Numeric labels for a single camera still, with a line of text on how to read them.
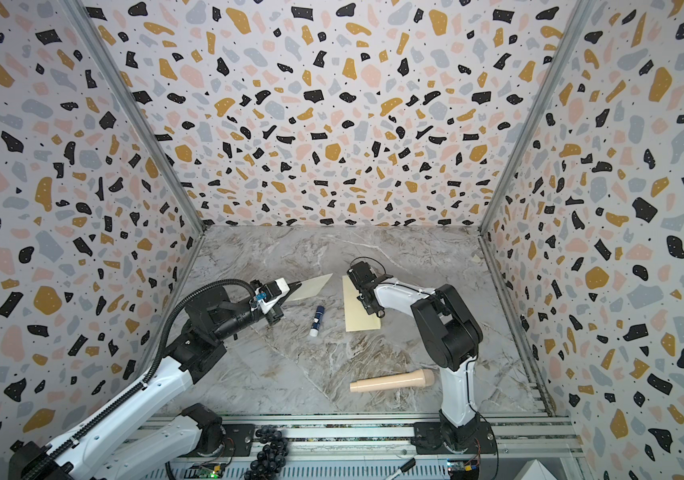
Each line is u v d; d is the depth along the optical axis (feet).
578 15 2.36
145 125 2.95
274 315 2.04
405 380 2.74
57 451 1.28
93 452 1.34
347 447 2.40
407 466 2.30
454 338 1.69
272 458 2.22
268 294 1.83
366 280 2.60
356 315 3.08
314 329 3.02
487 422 2.33
